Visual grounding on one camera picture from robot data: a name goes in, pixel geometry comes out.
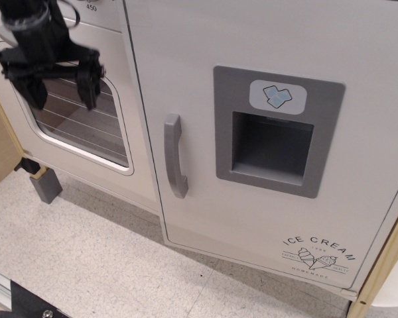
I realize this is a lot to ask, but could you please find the white toy fridge door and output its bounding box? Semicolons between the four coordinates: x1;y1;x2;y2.
125;1;398;297

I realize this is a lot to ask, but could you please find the grey oven door handle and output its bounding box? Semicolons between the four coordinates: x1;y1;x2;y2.
0;25;18;47

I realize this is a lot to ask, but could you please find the light wood right post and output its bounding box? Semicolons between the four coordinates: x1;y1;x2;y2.
346;219;398;317

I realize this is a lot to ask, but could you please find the grey ice dispenser panel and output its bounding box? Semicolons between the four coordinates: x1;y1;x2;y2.
214;66;346;198

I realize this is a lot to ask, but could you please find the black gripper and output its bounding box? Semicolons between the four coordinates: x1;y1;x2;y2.
0;19;105;111

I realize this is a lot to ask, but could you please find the grey fridge door handle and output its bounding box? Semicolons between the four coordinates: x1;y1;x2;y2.
164;113;188;199

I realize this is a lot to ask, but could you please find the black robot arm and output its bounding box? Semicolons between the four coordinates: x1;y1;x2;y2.
0;1;104;109

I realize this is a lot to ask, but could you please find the white toy oven door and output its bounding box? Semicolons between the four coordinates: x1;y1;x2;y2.
0;1;161;214

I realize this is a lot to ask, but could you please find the grey kitchen foot block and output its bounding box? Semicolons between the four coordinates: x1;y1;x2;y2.
30;169;62;204

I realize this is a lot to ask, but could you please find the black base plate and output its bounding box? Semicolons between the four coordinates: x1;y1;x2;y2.
11;280;69;318

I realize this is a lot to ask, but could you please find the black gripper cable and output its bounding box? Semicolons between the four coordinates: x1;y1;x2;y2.
58;0;81;31

